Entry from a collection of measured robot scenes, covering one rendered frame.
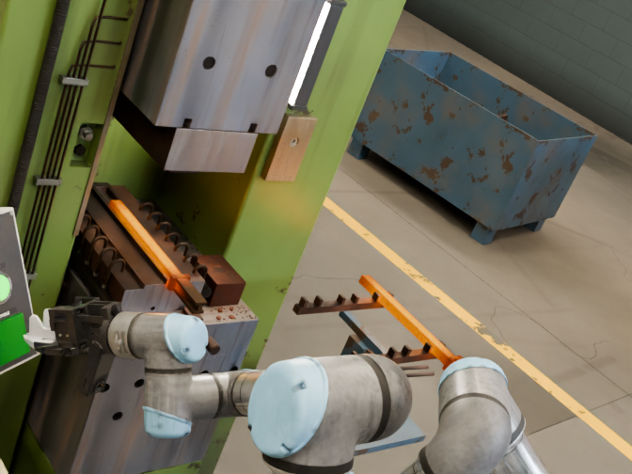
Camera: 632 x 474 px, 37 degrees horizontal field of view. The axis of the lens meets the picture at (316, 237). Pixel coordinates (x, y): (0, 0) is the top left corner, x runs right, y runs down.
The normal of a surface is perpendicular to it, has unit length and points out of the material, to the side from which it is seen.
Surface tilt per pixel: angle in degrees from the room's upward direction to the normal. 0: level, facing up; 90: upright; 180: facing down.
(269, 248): 90
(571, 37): 90
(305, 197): 90
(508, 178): 90
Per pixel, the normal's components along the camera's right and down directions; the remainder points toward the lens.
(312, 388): 0.49, -0.53
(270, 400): -0.77, -0.15
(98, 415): 0.56, 0.54
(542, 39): -0.70, 0.07
